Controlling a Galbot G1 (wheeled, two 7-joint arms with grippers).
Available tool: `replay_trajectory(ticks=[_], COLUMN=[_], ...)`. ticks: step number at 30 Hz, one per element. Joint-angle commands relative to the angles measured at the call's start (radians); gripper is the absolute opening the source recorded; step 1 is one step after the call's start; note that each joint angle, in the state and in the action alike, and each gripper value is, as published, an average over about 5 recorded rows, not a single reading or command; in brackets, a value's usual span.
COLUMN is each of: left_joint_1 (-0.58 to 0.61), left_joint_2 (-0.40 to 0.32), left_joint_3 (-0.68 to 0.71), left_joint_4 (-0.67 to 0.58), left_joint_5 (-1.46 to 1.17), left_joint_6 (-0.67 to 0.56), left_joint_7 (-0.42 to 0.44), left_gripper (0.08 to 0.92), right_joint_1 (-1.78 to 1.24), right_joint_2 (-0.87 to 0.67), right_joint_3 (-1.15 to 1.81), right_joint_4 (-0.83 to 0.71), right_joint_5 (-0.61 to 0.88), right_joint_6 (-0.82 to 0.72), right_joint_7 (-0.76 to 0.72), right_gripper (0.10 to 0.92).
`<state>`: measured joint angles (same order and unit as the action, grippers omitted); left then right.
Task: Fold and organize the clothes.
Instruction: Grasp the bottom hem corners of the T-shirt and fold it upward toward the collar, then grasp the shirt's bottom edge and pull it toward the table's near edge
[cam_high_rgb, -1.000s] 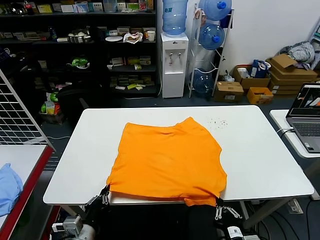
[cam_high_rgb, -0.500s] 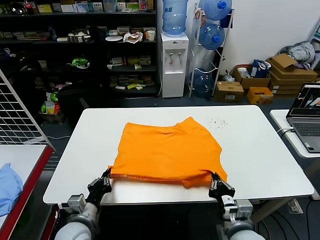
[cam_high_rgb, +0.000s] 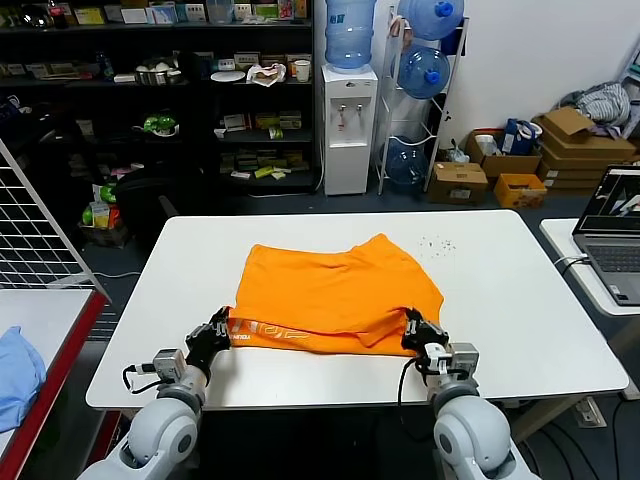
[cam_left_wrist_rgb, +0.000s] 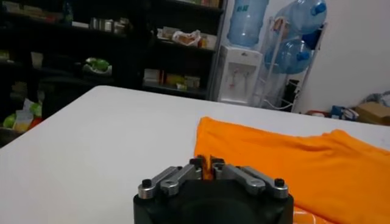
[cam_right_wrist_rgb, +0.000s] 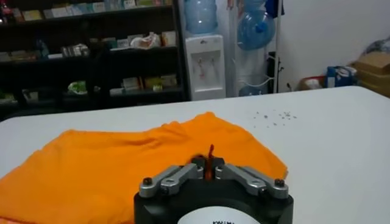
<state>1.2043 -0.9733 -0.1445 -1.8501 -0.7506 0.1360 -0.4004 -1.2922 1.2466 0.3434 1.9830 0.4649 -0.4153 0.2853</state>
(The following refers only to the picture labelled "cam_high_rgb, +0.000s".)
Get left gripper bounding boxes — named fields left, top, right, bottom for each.
left=184, top=307, right=232, bottom=372

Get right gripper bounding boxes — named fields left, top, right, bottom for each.
left=401, top=308, right=449, bottom=364

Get orange T-shirt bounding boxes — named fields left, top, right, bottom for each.
left=223, top=232, right=445, bottom=359

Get grey clothes pile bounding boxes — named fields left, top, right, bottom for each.
left=558, top=83, right=631, bottom=139

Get scattered dark crumbs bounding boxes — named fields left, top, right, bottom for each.
left=417, top=233, right=456, bottom=260

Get closed brown cardboard box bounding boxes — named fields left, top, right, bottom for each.
left=427, top=162, right=489, bottom=206

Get black office chair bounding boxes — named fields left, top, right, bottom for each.
left=113, top=167, right=204, bottom=246

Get blue water jug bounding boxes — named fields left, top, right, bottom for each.
left=397, top=0, right=465, bottom=42
left=397, top=45, right=451, bottom=102
left=384, top=137, right=430, bottom=189

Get orange cardboard box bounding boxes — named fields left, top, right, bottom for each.
left=493, top=173, right=548, bottom=210

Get basket of green packages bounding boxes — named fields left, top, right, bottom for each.
left=79, top=183, right=129, bottom=249

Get white side table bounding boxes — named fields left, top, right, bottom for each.
left=538, top=218, right=640, bottom=317

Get grey table leg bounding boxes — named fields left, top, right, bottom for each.
left=509, top=398, right=594, bottom=444

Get red-edged white table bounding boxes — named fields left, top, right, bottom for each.
left=0, top=288, right=112, bottom=480

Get white water dispenser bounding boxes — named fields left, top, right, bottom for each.
left=320, top=63, right=379, bottom=197

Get white container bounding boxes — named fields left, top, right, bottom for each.
left=473, top=134, right=501, bottom=157

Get grey laptop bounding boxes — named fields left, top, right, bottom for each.
left=572, top=164, right=640, bottom=307

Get blue shopping bag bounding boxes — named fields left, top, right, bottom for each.
left=502, top=118, right=544, bottom=157

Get light blue cloth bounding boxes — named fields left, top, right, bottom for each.
left=0, top=326, right=48, bottom=434

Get flat cardboard box stack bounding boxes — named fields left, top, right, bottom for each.
left=537, top=149, right=609, bottom=191

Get large open cardboard box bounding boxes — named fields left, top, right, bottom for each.
left=530, top=107, right=637, bottom=162

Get white plastic bag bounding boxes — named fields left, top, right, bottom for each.
left=246, top=63, right=287, bottom=89

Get metal bowl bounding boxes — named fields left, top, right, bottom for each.
left=134, top=57, right=182, bottom=87

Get black shelving unit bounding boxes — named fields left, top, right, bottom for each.
left=0, top=0, right=317, bottom=199

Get blue labelled water bottle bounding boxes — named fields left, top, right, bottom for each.
left=324, top=0, right=377, bottom=76

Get clear plastic container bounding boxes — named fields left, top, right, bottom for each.
left=207, top=0, right=236, bottom=25

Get cola bottle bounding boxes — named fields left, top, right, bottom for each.
left=49, top=0, right=71, bottom=29

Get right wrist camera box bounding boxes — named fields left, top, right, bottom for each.
left=424, top=342, right=480, bottom=380

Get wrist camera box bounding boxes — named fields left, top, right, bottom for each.
left=424, top=342, right=480, bottom=380
left=152, top=348, right=187, bottom=386

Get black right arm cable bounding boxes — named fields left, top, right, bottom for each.
left=397, top=357, right=431, bottom=407

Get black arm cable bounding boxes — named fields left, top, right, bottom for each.
left=122, top=364, right=166, bottom=397
left=397, top=357, right=431, bottom=407

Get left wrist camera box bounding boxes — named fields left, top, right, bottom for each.
left=152, top=348, right=187, bottom=386

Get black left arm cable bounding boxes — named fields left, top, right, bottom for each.
left=122, top=364, right=166, bottom=397

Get white laptop cable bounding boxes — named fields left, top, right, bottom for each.
left=552, top=254, right=590, bottom=279

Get white wire grid panel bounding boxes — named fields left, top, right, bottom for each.
left=0, top=137, right=109, bottom=301

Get white wire bottle rack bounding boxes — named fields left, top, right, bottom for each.
left=375, top=9, right=470, bottom=197

